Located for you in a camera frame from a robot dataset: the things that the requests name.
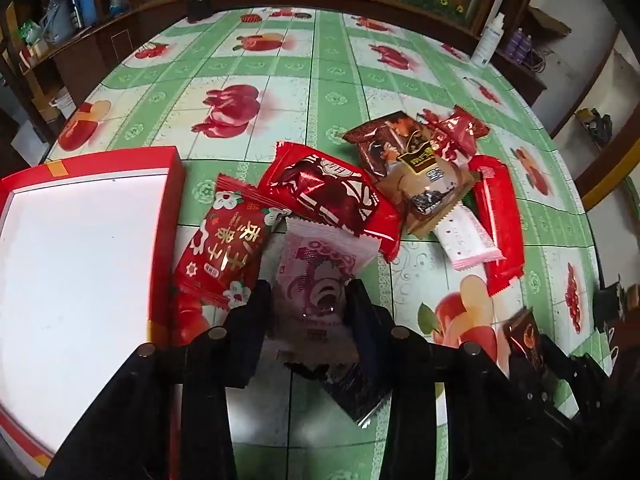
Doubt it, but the blue thermos flask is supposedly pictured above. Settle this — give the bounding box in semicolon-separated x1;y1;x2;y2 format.
74;0;99;29

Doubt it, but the red flower print snack packet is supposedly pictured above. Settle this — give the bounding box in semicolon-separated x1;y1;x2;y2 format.
170;174;293;347

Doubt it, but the green white packet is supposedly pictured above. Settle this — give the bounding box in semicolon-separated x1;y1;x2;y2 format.
17;20;44;47

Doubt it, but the red gift box white inside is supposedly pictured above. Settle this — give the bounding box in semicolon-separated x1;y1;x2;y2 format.
0;146;187;466

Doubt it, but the white plastic bottle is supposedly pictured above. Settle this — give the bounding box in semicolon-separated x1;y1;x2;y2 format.
471;12;506;69

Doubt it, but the tan snack packet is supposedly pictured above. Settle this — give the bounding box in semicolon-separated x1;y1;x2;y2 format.
375;127;477;239

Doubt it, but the shiny red snack packet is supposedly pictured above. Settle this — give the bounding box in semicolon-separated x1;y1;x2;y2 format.
260;141;404;264

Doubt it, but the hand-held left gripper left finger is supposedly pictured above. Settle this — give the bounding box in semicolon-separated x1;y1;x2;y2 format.
44;279;275;480

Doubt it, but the pink snack packet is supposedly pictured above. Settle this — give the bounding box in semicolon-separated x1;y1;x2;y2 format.
264;217;382;367

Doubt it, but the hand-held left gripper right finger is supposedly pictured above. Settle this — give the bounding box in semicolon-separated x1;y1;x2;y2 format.
346;278;572;480

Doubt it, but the cluster of purple bottles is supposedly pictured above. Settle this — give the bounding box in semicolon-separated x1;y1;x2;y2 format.
505;27;534;64

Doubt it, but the small red snack packet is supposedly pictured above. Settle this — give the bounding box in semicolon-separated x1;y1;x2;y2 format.
416;109;463;163
441;105;490;158

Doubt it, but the small black cup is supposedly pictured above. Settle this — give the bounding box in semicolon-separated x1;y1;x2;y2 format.
187;0;214;24

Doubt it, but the white pink-edged snack packet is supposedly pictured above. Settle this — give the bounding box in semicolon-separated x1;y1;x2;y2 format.
432;205;506;273

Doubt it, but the long red snack packet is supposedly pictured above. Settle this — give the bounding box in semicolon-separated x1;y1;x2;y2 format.
469;155;526;297

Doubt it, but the green fruit print tablecloth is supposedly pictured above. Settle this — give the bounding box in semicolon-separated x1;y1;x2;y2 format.
45;7;608;480

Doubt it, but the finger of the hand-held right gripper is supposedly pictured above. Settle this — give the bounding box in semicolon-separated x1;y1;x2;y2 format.
541;334;617;403
509;355;557;413

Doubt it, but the black snack packet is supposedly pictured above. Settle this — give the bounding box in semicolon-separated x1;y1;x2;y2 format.
284;360;396;429

